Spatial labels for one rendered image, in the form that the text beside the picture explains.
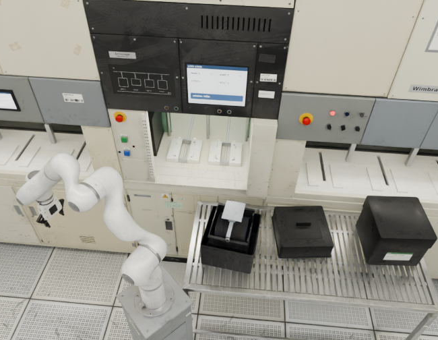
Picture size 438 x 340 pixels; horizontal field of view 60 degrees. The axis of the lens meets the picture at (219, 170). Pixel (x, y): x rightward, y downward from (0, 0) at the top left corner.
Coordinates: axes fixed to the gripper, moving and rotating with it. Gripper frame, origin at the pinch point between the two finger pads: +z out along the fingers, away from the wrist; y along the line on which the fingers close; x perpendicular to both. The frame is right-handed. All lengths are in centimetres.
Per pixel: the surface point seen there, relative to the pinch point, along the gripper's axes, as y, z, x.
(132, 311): -11, 25, -55
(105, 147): 46.1, -12.3, 4.5
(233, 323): 40, 101, -87
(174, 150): 86, 11, -14
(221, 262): 32, 19, -80
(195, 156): 87, 11, -29
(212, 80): 72, -59, -51
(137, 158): 54, -5, -11
